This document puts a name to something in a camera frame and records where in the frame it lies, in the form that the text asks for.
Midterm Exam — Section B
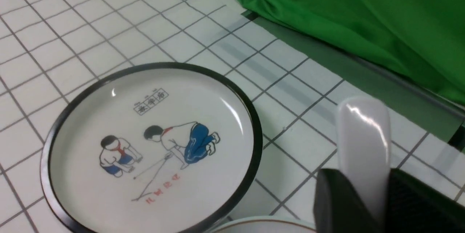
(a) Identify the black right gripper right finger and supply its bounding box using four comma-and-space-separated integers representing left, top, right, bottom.
385, 169, 465, 233

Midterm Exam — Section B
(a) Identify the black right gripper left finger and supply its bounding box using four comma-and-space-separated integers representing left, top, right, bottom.
313, 169, 382, 233

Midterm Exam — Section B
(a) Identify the pale celadon cup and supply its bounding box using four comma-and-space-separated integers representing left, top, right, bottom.
209, 216, 317, 233

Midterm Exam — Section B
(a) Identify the plain white ceramic spoon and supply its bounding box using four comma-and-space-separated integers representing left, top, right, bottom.
336, 96, 391, 226

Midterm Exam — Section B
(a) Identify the green backdrop cloth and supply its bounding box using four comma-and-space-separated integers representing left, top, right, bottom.
238, 0, 465, 105

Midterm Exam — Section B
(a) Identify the black-rimmed illustrated plate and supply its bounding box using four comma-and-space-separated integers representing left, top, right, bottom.
40, 62, 263, 233

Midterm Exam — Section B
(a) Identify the white grid tablecloth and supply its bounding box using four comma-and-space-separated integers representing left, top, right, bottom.
1, 0, 464, 233

